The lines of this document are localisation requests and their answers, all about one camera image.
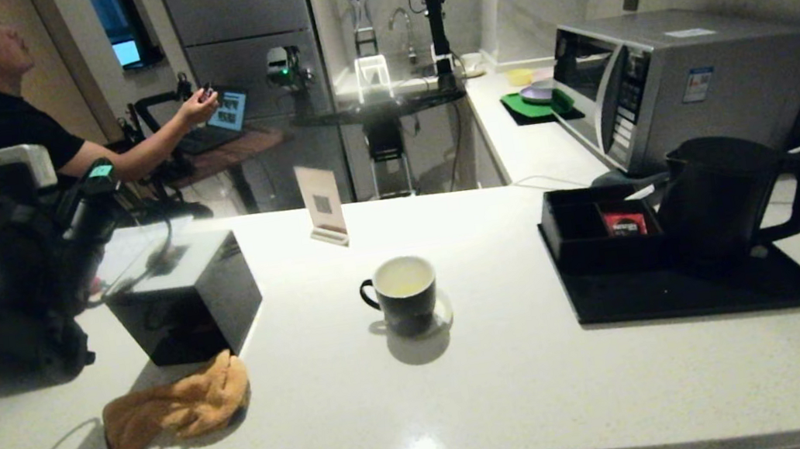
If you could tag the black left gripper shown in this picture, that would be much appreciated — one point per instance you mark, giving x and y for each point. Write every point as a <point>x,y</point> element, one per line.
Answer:
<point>56,257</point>

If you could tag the black electric kettle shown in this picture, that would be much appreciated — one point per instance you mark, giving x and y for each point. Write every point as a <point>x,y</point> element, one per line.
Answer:
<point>718,203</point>

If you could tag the black background robot arm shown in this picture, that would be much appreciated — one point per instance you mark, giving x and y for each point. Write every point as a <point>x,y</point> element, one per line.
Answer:
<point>436,23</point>

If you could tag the grey background robot arm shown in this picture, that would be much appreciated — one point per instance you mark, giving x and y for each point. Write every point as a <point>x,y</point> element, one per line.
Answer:
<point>362,26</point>

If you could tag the black compartment organizer box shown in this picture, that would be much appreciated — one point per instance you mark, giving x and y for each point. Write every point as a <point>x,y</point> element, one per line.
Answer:
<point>575,247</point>

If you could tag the red tea packet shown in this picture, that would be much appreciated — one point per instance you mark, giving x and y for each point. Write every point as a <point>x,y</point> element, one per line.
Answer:
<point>625,224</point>

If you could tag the black office chair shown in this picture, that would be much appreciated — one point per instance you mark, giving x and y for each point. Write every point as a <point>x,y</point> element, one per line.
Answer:
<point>170,206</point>

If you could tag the black teleoperation rig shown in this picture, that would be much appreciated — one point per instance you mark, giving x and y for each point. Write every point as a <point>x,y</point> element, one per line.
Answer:
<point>152,101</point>

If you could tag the man in black shirt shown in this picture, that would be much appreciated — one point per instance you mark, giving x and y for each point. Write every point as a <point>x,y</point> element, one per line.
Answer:
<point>2,124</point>

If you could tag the black tissue box white lid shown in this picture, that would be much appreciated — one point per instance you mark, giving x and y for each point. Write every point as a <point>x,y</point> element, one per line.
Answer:
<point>187,325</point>

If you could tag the small wooden table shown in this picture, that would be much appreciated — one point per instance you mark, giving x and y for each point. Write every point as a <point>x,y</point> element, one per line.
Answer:
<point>240,147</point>

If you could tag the blue lit monitor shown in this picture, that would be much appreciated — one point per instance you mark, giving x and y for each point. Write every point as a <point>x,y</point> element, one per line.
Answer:
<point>127,51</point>

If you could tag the open laptop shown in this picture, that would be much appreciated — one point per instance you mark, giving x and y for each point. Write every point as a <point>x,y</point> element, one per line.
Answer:
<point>228,112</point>

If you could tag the orange cloth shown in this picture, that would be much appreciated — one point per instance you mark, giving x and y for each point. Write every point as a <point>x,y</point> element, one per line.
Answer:
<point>175,409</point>

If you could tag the QR code table sign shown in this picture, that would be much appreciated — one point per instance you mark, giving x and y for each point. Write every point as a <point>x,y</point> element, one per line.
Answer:
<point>322,196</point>

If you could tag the black device green light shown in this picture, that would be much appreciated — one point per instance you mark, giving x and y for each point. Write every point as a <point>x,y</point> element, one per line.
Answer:
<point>279,64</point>

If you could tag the grey refrigerator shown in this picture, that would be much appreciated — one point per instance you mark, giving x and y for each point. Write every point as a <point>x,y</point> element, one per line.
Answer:
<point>236,5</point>

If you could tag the black round tabletop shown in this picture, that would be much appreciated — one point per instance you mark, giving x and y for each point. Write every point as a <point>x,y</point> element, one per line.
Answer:
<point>384,109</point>

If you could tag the black mug white inside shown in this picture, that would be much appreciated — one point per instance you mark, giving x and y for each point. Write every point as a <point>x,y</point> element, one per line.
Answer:
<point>404,306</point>

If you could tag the chrome faucet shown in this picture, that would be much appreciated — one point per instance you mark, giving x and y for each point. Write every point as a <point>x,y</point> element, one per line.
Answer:
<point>410,43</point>

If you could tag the white base cabinet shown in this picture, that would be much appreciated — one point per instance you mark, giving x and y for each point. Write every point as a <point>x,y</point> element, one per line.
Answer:
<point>488,157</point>

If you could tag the beige round plate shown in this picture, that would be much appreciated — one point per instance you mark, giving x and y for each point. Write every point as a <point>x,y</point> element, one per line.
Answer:
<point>477,73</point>

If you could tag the small white cup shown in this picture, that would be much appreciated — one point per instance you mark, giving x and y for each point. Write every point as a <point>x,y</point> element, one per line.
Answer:
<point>473,61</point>

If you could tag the green mat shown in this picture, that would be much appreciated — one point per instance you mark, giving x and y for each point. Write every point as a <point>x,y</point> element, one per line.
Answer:
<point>521,109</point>

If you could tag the yellow bowl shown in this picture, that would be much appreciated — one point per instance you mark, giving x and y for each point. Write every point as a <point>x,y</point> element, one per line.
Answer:
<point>519,77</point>

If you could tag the purple plate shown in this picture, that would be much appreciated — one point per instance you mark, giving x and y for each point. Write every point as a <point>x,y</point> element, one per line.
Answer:
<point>527,95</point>

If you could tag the small grey bowl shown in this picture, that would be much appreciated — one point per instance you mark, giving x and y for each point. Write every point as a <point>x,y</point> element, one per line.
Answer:
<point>546,85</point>

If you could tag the pink bowl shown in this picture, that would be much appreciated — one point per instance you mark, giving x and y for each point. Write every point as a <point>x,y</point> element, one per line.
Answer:
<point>543,74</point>

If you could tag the white sachet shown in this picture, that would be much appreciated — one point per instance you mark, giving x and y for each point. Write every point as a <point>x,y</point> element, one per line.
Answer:
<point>638,192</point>

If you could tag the black serving tray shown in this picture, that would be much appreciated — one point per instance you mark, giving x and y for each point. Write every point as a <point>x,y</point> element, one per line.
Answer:
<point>691,293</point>

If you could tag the silver microwave oven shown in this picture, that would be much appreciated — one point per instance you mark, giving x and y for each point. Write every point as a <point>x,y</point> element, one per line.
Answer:
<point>726,92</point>

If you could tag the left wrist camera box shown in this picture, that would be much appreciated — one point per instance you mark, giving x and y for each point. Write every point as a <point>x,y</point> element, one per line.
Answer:
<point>27,163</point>

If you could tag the black table pedestal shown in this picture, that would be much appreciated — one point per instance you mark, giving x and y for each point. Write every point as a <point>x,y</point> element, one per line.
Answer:
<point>386,140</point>

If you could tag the white glowing frame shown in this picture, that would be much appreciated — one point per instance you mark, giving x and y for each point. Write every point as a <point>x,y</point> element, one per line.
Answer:
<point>371,60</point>

